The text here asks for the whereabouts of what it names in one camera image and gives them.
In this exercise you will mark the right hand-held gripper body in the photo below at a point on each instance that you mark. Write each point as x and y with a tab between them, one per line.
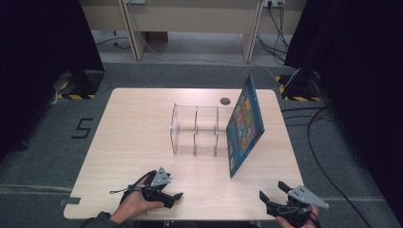
301	198

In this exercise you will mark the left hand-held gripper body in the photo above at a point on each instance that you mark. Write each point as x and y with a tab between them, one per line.
157	193

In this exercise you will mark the clear acrylic book rack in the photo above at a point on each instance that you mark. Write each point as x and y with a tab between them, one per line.
195	129

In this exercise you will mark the blue cartoon picture book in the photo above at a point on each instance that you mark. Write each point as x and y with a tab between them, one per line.
245	126

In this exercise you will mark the person's left hand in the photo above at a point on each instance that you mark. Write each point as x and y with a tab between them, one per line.
133	205

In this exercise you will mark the person's right hand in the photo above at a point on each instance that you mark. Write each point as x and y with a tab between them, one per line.
312	223

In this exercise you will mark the grey floor tape piece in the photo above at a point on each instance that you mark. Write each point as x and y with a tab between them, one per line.
71	201

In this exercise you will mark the yellow black hazard tape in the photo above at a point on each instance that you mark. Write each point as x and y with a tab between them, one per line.
76	97
301	98

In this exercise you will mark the black stand base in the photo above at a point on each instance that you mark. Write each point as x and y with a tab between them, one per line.
87	82
301	85

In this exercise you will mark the dark round table grommet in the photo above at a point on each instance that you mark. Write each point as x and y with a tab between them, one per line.
225	101

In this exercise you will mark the black curtain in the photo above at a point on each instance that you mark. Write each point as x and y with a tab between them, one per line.
358	79
41	63

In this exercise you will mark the beige wooden desk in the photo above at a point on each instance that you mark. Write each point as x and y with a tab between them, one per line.
196	14

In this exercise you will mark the white wall socket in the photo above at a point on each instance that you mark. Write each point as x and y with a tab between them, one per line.
274	3

